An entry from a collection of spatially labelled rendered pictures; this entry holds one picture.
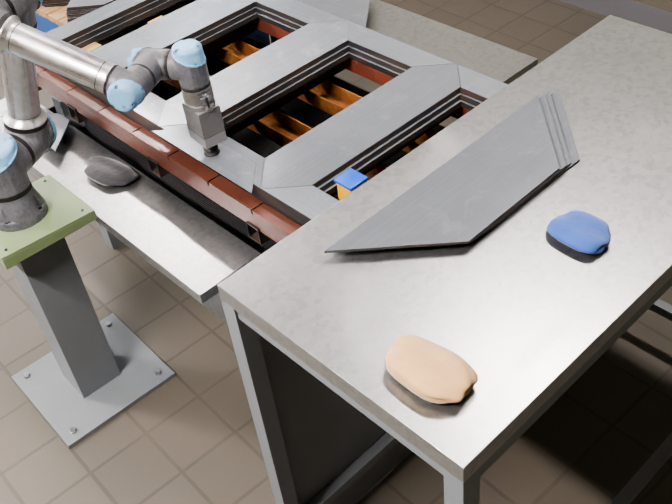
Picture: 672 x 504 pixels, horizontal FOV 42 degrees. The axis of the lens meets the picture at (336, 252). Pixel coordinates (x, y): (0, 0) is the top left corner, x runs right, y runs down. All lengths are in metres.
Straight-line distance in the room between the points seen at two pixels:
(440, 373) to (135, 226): 1.26
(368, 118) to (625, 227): 0.89
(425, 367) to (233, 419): 1.44
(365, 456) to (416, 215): 0.90
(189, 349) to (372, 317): 1.54
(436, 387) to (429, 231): 0.38
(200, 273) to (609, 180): 1.03
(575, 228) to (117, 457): 1.66
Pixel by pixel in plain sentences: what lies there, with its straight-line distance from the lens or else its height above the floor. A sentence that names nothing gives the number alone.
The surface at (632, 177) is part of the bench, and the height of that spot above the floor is 1.05.
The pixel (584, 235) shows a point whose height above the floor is 1.08.
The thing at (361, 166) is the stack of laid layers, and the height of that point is 0.83.
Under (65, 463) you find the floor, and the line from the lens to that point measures 2.86.
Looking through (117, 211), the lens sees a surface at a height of 0.68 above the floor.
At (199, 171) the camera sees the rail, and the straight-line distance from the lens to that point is 2.34.
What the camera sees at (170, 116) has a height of 0.87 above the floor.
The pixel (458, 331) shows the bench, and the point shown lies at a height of 1.05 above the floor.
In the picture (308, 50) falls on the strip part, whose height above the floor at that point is 0.87.
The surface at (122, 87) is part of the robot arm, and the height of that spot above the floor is 1.17.
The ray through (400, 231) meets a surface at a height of 1.07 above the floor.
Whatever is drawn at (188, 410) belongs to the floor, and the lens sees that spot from 2.84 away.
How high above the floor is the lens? 2.17
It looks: 42 degrees down
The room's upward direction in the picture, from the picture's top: 8 degrees counter-clockwise
